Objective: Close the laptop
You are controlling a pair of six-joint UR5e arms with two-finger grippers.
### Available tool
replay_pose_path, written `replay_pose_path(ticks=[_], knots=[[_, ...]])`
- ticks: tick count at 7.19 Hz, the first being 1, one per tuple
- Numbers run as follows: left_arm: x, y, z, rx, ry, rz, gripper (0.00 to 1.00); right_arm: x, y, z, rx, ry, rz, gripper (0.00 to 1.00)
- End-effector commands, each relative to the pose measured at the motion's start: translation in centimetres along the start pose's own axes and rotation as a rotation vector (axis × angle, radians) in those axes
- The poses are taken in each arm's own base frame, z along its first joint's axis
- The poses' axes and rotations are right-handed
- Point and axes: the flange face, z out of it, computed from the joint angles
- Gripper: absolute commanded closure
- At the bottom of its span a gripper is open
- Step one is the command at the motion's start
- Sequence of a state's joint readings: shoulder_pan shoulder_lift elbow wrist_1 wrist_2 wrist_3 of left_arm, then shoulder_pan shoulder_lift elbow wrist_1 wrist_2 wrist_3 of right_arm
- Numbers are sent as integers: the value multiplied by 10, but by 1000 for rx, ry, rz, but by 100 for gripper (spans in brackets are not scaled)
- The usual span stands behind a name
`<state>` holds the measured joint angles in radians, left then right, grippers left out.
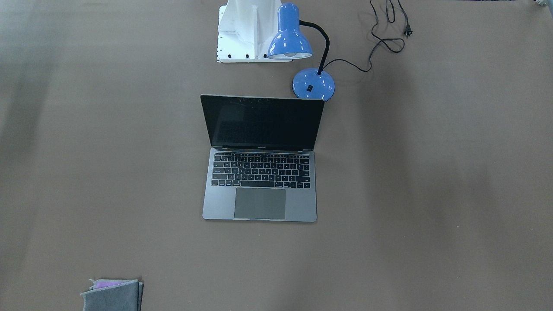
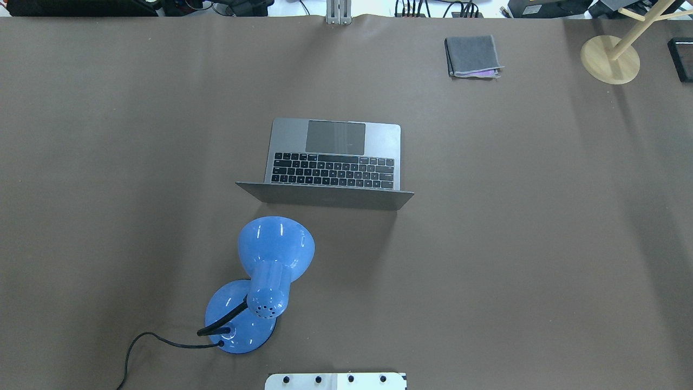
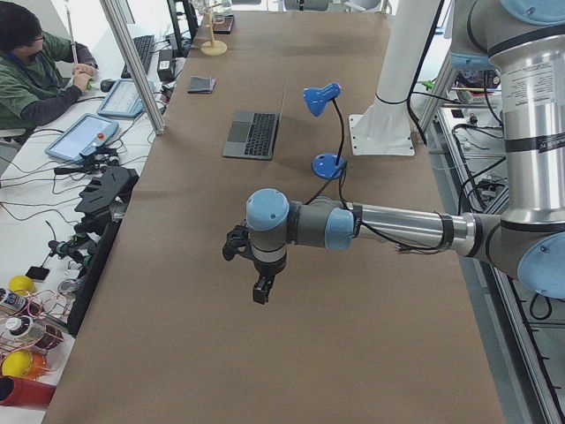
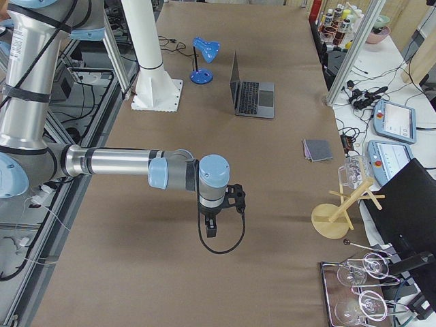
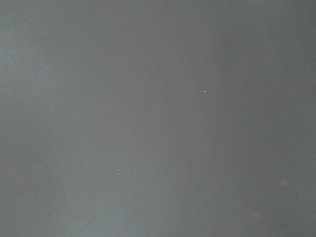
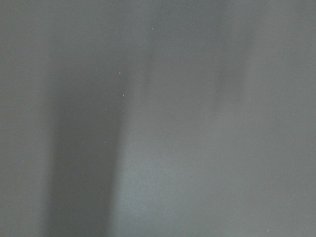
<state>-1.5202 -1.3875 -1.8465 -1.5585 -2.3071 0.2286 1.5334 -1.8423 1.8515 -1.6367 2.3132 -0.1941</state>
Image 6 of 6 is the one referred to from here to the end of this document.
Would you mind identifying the grey laptop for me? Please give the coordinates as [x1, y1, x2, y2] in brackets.
[0, 0, 316, 237]

